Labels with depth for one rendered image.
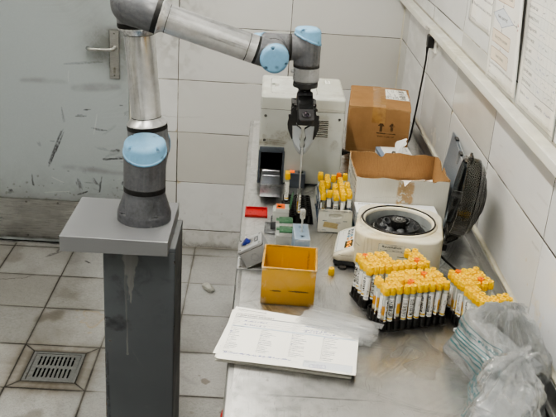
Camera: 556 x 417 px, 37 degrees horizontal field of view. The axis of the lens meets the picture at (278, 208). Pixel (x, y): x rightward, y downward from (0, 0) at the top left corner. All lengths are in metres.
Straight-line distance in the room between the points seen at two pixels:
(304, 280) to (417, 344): 0.31
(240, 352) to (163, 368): 0.71
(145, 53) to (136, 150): 0.28
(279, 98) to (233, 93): 1.37
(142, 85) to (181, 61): 1.68
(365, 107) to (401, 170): 0.44
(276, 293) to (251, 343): 0.22
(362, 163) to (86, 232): 0.94
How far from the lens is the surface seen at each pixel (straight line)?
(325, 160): 2.78
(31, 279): 4.09
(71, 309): 3.82
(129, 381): 2.56
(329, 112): 2.73
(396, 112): 3.13
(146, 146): 2.29
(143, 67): 2.37
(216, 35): 2.21
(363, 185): 2.51
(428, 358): 1.92
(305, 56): 2.36
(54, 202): 4.32
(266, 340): 1.88
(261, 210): 2.58
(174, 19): 2.21
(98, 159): 4.19
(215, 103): 4.09
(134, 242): 2.26
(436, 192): 2.55
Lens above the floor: 1.88
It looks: 23 degrees down
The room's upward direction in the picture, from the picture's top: 4 degrees clockwise
